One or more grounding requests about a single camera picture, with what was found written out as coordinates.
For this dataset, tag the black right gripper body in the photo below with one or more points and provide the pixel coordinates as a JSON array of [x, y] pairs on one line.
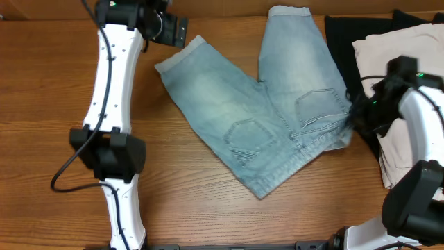
[[376, 115]]

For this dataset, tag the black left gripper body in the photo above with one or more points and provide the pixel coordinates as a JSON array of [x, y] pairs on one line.
[[165, 30]]

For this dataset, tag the light blue denim shorts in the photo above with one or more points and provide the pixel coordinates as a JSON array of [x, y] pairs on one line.
[[267, 128]]

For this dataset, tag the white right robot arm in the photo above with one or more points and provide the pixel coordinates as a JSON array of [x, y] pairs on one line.
[[411, 218]]

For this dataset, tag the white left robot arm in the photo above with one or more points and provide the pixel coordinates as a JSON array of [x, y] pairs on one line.
[[105, 143]]

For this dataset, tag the black cloth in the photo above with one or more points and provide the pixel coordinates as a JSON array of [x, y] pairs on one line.
[[341, 32]]

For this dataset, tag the beige folded garment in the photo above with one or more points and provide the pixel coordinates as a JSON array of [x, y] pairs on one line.
[[372, 54]]

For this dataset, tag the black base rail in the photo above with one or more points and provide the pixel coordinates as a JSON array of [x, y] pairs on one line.
[[304, 245]]

